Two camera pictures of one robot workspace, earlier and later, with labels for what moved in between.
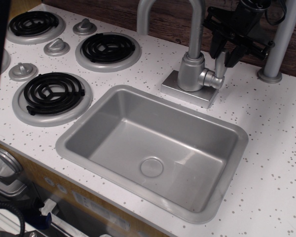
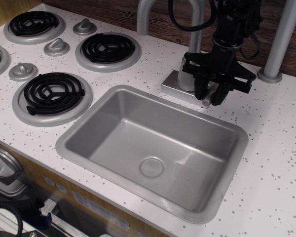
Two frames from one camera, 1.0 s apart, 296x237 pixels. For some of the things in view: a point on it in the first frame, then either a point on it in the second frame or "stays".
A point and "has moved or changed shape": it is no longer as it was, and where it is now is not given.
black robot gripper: x=240 y=24 → x=220 y=64
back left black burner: x=33 y=27 stays
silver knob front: x=22 y=72 stays
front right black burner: x=52 y=99 stays
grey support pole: x=271 y=73 stays
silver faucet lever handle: x=208 y=77 has moved or changed shape
